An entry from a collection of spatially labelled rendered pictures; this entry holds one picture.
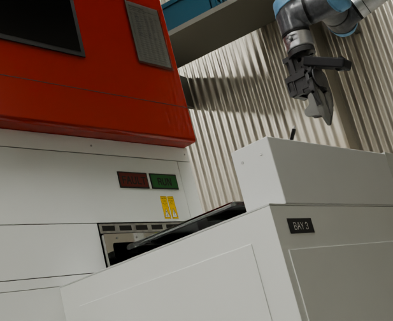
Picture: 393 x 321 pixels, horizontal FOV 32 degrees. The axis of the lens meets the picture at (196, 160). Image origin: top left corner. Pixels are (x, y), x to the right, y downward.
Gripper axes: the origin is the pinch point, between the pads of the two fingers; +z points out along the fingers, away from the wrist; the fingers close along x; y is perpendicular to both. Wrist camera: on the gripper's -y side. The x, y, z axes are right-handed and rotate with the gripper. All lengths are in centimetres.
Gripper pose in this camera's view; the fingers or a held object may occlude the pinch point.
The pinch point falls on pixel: (330, 119)
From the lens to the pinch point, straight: 176.0
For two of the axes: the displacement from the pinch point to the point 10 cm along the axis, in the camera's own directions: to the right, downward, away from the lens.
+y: -7.4, 3.5, 5.7
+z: 2.4, 9.3, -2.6
